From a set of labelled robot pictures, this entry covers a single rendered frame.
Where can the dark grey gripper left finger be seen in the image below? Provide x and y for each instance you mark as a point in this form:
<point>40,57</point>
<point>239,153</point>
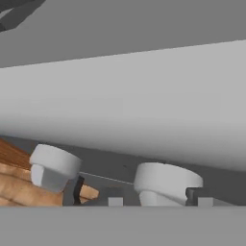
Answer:
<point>110,195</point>

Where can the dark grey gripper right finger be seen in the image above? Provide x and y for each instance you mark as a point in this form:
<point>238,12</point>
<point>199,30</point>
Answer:
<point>205,201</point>

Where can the white stove knob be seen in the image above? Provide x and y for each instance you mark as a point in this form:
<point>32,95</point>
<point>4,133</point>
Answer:
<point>54,163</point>
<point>163,179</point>

